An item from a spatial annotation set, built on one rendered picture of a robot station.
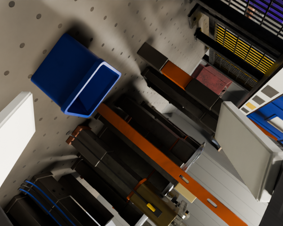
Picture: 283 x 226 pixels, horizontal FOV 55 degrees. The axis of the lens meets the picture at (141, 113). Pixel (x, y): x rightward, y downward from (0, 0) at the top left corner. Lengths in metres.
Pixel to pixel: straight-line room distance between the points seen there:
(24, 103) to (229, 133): 0.13
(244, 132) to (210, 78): 5.03
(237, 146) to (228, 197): 5.00
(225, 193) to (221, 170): 0.41
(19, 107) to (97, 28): 0.41
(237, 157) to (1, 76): 0.38
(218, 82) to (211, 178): 1.72
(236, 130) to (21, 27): 0.34
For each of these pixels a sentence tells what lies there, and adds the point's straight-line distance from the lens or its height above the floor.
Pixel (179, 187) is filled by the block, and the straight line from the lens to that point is 0.76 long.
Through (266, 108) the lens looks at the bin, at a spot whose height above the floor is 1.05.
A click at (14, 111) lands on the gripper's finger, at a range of 0.17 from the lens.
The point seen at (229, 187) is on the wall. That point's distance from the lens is 5.11.
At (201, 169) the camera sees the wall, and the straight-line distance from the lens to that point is 5.08.
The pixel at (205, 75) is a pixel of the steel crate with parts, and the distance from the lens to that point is 5.21.
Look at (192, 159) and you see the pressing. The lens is 0.79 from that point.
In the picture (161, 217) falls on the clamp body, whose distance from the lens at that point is 0.72.
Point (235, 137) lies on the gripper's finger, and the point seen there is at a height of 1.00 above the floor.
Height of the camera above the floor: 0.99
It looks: 14 degrees down
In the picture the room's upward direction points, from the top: 129 degrees clockwise
